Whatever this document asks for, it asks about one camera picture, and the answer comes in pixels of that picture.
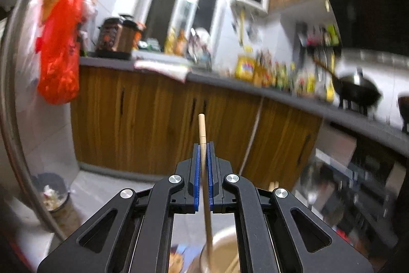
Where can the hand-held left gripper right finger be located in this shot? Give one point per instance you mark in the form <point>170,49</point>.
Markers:
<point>210,177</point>

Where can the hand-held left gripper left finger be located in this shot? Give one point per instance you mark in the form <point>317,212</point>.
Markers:
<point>198,177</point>

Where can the cream floral ceramic utensil holder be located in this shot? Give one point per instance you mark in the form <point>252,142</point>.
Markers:
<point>223,247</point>

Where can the wooden base cabinets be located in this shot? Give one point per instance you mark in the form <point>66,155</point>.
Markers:
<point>153,122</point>

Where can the blue cartoon printed cloth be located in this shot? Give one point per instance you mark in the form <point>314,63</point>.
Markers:
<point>179,260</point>

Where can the grey kitchen countertop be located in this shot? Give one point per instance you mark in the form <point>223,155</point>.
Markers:
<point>223,84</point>

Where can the white towel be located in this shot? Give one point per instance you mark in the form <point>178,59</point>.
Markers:
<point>163,70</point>

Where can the yellow canister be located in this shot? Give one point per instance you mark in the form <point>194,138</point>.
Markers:
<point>245,66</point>

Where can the row of condiment bottles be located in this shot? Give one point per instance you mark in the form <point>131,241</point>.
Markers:
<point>287,78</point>

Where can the orange liquid bottle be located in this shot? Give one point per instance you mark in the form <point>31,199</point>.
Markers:
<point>182,44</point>

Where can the stainless steel oven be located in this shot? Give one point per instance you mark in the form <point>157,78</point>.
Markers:
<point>345,183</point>

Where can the yellow oil bottle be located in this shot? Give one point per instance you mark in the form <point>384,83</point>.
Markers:
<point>170,42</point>

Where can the green box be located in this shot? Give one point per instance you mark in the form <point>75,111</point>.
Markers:
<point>149,46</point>

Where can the white cloth on faucet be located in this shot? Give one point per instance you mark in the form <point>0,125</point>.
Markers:
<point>201,36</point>

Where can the trash bin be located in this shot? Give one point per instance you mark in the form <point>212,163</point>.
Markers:
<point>54,196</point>

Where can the copper electric pressure cooker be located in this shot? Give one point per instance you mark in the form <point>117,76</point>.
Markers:
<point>115,39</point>

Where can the black wok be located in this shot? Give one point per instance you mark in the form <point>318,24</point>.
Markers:
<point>358,89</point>

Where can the hanging red plastic bag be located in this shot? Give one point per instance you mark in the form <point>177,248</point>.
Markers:
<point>60,68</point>

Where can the metal storage rack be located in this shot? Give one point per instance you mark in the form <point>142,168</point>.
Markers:
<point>19,84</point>

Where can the brown pan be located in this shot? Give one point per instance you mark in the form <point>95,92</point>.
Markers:
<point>404,110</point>

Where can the white plastic bag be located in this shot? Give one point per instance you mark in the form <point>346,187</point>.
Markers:
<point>30,46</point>

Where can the black range hood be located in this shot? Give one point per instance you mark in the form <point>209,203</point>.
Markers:
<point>367,7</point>

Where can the wall utensil rack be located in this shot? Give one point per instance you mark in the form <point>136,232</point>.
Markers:
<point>316,36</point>

